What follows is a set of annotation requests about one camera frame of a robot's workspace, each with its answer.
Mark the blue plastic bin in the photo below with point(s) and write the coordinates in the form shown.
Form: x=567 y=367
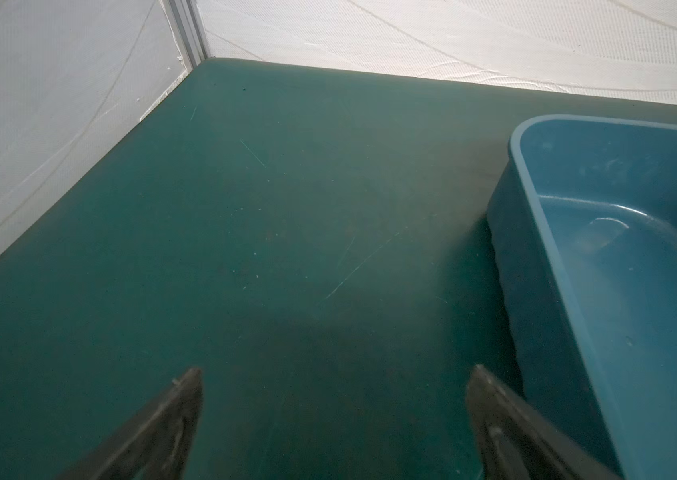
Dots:
x=583 y=224

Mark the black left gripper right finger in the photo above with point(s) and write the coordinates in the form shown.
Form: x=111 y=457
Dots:
x=514 y=441

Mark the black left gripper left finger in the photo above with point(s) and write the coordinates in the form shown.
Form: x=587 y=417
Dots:
x=154 y=443

